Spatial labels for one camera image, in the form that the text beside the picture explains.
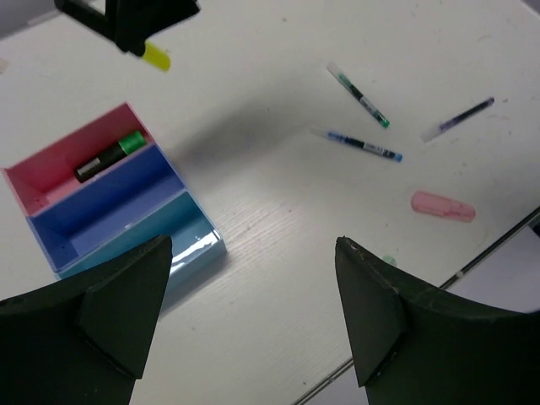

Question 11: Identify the green cap black highlighter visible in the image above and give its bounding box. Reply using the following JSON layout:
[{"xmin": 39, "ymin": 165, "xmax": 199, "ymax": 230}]
[{"xmin": 74, "ymin": 131, "xmax": 147, "ymax": 183}]

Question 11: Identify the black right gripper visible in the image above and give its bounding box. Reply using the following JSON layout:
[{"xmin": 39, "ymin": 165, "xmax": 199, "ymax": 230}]
[{"xmin": 54, "ymin": 0, "xmax": 200, "ymax": 55}]

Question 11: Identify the purple ink pen refill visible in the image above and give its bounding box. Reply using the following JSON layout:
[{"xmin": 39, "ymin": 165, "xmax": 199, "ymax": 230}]
[{"xmin": 420, "ymin": 97, "xmax": 494, "ymax": 143}]

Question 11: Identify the pink blue tiered organizer box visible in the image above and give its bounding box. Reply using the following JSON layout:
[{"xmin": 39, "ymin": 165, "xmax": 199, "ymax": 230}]
[{"xmin": 3, "ymin": 104, "xmax": 226, "ymax": 306}]

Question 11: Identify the blue ink pen refill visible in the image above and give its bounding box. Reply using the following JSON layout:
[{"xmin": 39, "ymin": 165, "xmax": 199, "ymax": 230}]
[{"xmin": 310, "ymin": 127, "xmax": 403, "ymax": 163}]

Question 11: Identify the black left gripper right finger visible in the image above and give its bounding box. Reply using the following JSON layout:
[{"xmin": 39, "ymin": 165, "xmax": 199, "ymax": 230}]
[{"xmin": 335, "ymin": 236, "xmax": 539, "ymax": 404}]

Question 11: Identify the yellow cap black highlighter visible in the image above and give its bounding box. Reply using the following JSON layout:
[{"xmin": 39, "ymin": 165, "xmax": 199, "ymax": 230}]
[{"xmin": 141, "ymin": 41, "xmax": 171, "ymax": 72}]

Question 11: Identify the green ink pen refill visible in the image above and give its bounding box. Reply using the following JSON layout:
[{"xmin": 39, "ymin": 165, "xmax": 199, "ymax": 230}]
[{"xmin": 327, "ymin": 62, "xmax": 390, "ymax": 128}]

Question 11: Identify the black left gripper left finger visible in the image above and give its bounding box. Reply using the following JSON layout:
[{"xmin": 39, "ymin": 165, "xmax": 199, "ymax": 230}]
[{"xmin": 1, "ymin": 235, "xmax": 172, "ymax": 404}]

